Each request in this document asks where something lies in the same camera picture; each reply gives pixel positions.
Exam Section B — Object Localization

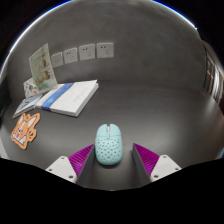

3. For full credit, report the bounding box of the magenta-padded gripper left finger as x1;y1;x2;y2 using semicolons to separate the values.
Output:
45;143;98;189

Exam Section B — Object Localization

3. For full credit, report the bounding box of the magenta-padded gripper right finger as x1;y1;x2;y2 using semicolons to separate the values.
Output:
131;142;183;188

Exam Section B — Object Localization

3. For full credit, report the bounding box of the mint green perforated computer mouse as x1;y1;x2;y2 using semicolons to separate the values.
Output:
94;123;123;166

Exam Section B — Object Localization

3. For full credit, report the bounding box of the orange corgi-shaped mouse pad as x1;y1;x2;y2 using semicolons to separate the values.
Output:
10;112;41;150

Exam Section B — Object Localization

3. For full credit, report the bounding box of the white book with blue band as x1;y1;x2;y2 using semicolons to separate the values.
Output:
34;79;100;118

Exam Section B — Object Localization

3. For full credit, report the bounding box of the grey striped cover book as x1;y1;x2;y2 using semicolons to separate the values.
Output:
12;92;44;119

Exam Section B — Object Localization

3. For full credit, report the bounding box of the white sticker sheet card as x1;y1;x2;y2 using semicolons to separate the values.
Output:
22;77;39;99

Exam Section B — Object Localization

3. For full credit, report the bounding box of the green food menu stand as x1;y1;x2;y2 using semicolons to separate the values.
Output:
28;43;58;95

